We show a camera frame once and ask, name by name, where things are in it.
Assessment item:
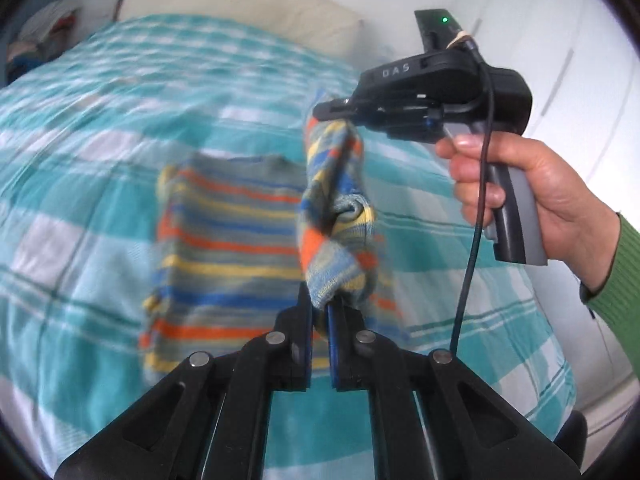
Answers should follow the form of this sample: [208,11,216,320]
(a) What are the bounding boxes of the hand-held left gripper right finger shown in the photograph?
[327,304,583,480]

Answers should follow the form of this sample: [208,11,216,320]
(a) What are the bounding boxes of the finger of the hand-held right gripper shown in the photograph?
[314,98,362,122]

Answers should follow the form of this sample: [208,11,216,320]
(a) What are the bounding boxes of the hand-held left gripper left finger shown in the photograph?
[54,285,316,480]

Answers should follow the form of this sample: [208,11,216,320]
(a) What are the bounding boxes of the striped knit sweater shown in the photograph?
[139,87,407,386]

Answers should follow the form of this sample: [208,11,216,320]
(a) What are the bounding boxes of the person's right forearm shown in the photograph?
[580,212,640,356]

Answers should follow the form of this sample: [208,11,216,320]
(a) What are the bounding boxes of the pile of clothes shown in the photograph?
[7,0,82,85]

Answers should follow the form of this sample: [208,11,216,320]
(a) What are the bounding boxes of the person's right hand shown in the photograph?
[435,135,622,281]

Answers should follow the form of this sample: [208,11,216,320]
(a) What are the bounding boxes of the white wardrobe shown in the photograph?
[450,0,640,411]

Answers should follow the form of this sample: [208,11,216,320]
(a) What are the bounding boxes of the teal checked blanket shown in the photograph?
[0,12,577,480]

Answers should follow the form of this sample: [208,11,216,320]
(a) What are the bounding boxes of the black cable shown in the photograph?
[449,35,497,357]

